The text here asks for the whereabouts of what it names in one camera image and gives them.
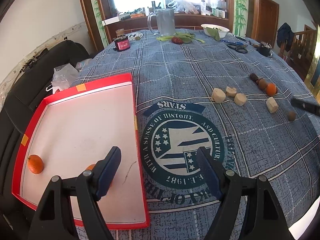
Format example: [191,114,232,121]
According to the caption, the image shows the black scissors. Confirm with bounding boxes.
[227,43,248,54]

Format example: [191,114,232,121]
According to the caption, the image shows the crumbly beige cake piece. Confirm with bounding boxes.
[226,86,237,98]

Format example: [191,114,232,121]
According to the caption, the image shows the red label black jar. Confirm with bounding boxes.
[114,35,130,51]

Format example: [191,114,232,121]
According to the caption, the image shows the clear plastic bag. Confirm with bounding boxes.
[46,63,79,94]

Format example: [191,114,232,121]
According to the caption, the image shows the white round plate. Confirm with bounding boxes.
[126,31,143,41]

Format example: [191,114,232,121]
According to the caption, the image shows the beige cake block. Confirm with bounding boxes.
[266,97,278,113]

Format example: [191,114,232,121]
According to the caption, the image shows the red shallow box tray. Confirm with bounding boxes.
[11,73,150,230]

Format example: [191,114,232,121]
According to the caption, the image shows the dark jacket on railing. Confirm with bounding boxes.
[277,22,295,52]

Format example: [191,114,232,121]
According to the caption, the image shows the white bowl with greens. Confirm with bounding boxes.
[201,24,229,42]

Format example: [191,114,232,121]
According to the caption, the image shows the wooden door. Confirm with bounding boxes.
[256,0,279,48]

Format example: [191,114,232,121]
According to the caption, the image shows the blue pen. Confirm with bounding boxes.
[220,39,244,46]

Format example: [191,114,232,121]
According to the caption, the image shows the red date by leaves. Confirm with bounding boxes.
[171,36,183,44]

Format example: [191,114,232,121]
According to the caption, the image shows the round beige cake piece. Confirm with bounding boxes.
[212,88,226,103]

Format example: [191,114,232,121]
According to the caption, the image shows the small brown kiwi fruit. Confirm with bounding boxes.
[287,111,296,122]

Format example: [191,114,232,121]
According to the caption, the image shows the wooden stair railing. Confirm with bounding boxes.
[277,24,317,81]

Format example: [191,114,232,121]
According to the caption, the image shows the black cup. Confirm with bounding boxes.
[257,42,273,57]

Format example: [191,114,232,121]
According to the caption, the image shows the green vegetable leaves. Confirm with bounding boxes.
[156,32,205,43]

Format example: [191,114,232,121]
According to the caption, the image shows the blue plaid tablecloth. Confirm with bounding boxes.
[75,30,319,239]

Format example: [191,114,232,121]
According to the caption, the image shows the clear glass pitcher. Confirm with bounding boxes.
[147,9,176,36]

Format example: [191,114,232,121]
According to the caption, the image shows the small orange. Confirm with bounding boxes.
[265,83,278,97]

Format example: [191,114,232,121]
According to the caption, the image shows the large orange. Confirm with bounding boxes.
[27,154,44,174]

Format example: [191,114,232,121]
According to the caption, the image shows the wooden window counter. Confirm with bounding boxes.
[104,14,233,42]

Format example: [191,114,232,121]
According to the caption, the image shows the black sofa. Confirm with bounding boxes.
[1,40,89,210]

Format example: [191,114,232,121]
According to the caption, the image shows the plastic bag on counter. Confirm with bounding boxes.
[167,0,199,15]

